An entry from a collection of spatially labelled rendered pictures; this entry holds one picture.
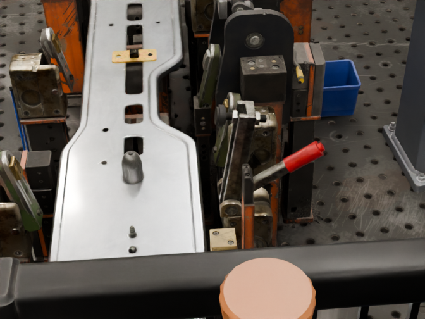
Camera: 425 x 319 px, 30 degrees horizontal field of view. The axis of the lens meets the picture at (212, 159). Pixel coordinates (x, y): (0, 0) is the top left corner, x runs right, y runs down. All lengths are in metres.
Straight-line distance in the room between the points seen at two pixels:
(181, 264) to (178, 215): 0.81
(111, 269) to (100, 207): 0.83
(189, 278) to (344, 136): 1.45
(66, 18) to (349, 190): 0.73
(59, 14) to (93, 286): 1.48
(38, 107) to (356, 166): 0.68
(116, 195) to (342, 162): 0.66
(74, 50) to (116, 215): 0.75
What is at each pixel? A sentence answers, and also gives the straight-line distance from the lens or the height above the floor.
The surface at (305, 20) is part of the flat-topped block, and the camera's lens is 1.72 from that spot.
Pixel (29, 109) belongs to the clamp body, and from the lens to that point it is 1.49.
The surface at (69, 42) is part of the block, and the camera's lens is 1.85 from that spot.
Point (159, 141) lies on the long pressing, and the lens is 1.31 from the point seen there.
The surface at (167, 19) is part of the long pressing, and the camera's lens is 1.62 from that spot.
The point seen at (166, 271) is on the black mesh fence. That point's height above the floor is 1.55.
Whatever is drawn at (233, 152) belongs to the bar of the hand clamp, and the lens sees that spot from 1.03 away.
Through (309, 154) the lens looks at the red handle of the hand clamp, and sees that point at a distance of 1.06.
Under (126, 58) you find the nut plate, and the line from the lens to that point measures 1.51.
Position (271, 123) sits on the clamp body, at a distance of 1.23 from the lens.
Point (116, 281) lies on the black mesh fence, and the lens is 0.37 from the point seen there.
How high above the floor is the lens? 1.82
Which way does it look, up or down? 41 degrees down
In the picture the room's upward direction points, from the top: 2 degrees counter-clockwise
